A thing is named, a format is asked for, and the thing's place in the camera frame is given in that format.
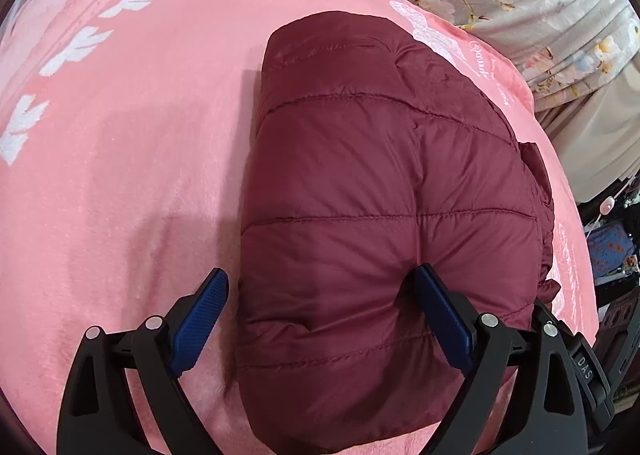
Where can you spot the maroon quilted puffer jacket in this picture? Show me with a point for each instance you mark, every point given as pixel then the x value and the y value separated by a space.
pixel 375 185

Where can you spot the beige cloth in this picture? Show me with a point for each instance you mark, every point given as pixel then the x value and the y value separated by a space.
pixel 600 135

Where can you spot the pink printed blanket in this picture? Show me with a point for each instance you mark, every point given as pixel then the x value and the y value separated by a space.
pixel 125 135

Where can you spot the pink and white round charm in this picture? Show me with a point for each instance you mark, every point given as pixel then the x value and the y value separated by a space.
pixel 606 207

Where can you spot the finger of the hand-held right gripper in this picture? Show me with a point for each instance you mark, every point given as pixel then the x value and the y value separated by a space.
pixel 547 312

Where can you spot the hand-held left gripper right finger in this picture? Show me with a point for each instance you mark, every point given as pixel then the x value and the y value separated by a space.
pixel 445 315

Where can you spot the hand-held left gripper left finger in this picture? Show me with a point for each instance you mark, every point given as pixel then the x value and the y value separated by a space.
pixel 200 320

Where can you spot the blue speckled cloth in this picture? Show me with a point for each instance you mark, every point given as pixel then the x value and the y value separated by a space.
pixel 610 245

